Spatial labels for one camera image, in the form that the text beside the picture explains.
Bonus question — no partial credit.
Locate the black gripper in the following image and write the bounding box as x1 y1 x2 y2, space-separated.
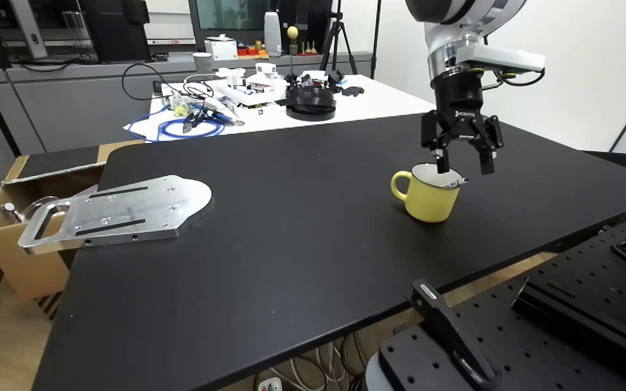
421 70 507 177

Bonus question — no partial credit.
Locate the yellow enamel mug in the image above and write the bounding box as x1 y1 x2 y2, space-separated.
389 164 468 226

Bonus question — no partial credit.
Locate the white work table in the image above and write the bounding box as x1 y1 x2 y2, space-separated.
125 70 439 143

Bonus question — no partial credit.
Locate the black round device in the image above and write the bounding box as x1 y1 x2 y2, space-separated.
286 70 339 122

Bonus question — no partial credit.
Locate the black lever clamp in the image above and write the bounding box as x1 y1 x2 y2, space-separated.
409 278 505 391

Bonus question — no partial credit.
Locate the black optical breadboard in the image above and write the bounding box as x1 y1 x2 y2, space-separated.
365 269 626 391

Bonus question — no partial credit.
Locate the white electronics pile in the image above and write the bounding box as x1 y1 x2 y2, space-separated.
208 60 291 109

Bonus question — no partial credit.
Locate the white cylinder bottle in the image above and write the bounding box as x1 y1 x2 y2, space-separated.
263 8 286 58

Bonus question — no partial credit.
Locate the small white box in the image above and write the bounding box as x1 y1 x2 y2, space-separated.
202 33 240 64

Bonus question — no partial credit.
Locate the dark computer monitor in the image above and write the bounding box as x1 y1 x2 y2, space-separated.
188 0 281 51

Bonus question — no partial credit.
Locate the silver metal mounting plate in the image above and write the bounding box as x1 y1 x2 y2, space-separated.
16 173 213 256

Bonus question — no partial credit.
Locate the black computer tower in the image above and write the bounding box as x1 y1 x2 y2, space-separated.
78 0 152 65

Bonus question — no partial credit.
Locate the black flat sheet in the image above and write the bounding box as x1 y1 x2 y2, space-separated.
18 143 103 180

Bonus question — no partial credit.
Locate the grey cabinet counter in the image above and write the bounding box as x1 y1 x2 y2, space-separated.
0 51 374 220

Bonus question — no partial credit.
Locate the brown cardboard box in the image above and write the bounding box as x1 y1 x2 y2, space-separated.
0 140 148 321

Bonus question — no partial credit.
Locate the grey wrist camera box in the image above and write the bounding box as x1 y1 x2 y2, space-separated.
457 44 549 90

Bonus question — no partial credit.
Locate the black camera tripod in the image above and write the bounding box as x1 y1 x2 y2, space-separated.
321 0 359 76

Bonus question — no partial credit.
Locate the black rail block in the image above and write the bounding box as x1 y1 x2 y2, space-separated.
511 186 626 388

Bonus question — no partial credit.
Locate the bundle of floor cables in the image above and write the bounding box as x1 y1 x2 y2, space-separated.
253 333 377 391

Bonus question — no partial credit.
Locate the blue coiled cable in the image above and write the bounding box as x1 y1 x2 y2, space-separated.
154 112 228 141

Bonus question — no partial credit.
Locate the black looped cable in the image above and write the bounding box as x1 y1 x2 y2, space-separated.
119 58 167 104

